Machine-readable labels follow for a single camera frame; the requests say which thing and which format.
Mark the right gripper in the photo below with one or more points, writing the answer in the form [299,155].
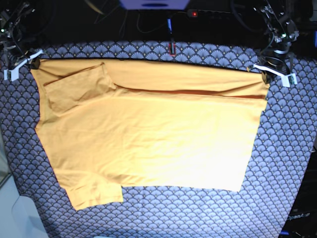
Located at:
[13,56]

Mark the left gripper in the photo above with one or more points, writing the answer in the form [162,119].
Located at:
[275,55]

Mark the yellow T-shirt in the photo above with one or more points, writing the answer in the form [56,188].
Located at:
[106,124]

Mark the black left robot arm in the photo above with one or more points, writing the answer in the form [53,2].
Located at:
[282,33]

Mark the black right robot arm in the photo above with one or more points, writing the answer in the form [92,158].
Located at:
[11,27]

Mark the blue fan-pattern tablecloth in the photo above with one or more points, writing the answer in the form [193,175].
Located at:
[280,156]

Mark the black power strip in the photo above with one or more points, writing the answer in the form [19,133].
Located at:
[195,13]

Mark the red black table clamp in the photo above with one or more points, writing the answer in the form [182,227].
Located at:
[172,48]

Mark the blue base camera mount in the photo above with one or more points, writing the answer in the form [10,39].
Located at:
[154,4]

